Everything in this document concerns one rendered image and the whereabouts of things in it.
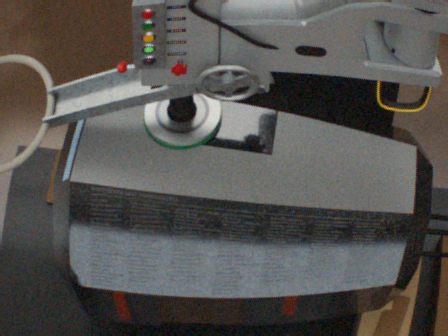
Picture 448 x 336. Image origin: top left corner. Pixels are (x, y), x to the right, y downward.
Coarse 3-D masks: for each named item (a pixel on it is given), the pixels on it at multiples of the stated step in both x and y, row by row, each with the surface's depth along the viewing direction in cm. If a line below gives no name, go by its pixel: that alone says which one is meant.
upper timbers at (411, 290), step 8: (416, 272) 296; (416, 280) 294; (408, 288) 292; (416, 288) 292; (408, 296) 290; (368, 312) 288; (376, 312) 288; (408, 312) 286; (360, 320) 287; (368, 320) 286; (376, 320) 286; (408, 320) 285; (360, 328) 285; (368, 328) 284; (400, 328) 283; (408, 328) 283
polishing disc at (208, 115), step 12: (204, 96) 256; (156, 108) 254; (204, 108) 254; (216, 108) 254; (156, 120) 252; (168, 120) 252; (192, 120) 252; (204, 120) 252; (216, 120) 252; (156, 132) 250; (168, 132) 250; (180, 132) 250; (192, 132) 250; (204, 132) 250; (180, 144) 248; (192, 144) 249
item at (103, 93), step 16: (80, 80) 246; (96, 80) 246; (112, 80) 246; (128, 80) 245; (272, 80) 231; (64, 96) 250; (80, 96) 248; (96, 96) 246; (112, 96) 244; (128, 96) 236; (144, 96) 236; (160, 96) 236; (176, 96) 237; (64, 112) 241; (80, 112) 240; (96, 112) 241
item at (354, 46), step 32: (192, 0) 190; (256, 0) 206; (288, 0) 206; (320, 0) 201; (352, 0) 194; (384, 0) 191; (224, 32) 206; (256, 32) 206; (288, 32) 205; (320, 32) 204; (352, 32) 203; (256, 64) 218; (288, 64) 217; (320, 64) 217; (352, 64) 215; (384, 64) 216
